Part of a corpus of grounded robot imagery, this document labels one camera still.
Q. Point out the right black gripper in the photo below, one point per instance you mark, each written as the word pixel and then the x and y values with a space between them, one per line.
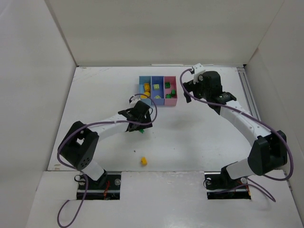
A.
pixel 190 90

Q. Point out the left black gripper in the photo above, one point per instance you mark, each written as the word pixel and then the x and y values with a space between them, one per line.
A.
pixel 141 124

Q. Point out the small yellow lego brick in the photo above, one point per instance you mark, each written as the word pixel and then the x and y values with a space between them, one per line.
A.
pixel 143 161

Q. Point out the yellow rounded lego brick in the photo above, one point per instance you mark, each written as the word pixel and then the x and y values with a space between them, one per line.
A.
pixel 145 95

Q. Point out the yellow arch lego brick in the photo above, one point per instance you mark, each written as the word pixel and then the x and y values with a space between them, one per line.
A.
pixel 147 87

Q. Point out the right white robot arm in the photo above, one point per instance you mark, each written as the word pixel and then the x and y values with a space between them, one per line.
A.
pixel 269 149

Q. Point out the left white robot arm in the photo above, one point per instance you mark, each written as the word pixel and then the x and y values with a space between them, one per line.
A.
pixel 78 147

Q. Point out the pink container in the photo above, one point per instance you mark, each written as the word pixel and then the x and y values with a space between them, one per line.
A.
pixel 171 101

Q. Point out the light blue container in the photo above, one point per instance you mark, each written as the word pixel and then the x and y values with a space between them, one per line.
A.
pixel 142 81

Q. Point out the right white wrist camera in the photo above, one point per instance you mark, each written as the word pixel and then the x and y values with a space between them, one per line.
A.
pixel 198 70

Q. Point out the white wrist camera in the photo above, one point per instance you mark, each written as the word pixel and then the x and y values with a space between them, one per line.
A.
pixel 133 101
pixel 198 70

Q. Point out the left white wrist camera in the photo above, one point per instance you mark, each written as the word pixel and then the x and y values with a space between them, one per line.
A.
pixel 133 101

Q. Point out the aluminium rail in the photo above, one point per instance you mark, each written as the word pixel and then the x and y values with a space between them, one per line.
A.
pixel 248 93

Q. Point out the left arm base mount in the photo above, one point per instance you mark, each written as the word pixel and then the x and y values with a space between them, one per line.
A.
pixel 107 189

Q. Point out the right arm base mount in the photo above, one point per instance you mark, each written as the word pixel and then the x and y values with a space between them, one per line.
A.
pixel 220 186

